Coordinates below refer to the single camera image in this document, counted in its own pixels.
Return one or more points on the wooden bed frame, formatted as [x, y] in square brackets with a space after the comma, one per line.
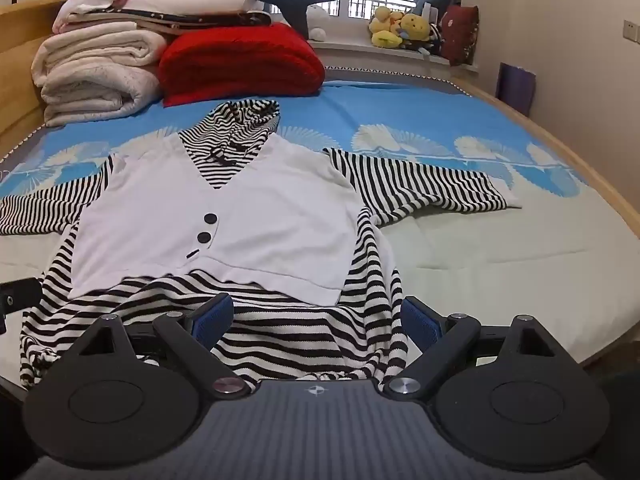
[20, 25]

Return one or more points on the dark red pillow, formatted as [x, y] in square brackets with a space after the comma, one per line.
[461, 35]

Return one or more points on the white wall socket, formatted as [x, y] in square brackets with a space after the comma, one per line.
[631, 31]

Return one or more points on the dark patterned folded blanket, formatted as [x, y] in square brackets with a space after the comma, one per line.
[200, 21]

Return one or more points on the white folded blanket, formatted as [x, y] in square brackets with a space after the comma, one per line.
[195, 0]

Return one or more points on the yellow plush toy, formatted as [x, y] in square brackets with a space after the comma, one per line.
[415, 27]
[385, 27]

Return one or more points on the striped hooded top white vest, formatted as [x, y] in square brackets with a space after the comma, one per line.
[225, 220]

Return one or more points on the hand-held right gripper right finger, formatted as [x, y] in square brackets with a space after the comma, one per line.
[417, 317]

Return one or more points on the white window sill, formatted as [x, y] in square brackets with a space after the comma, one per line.
[350, 52]

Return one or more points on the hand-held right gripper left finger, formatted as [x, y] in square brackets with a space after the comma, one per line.
[220, 312]

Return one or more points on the red folded blanket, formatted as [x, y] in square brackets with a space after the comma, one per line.
[240, 65]

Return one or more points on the blue patterned bed sheet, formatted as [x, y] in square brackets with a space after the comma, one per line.
[400, 110]

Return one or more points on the purple paper bag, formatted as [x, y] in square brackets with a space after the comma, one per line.
[516, 87]

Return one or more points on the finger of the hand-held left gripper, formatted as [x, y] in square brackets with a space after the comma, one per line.
[20, 295]

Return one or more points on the white plush toy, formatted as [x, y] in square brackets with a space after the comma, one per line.
[317, 22]

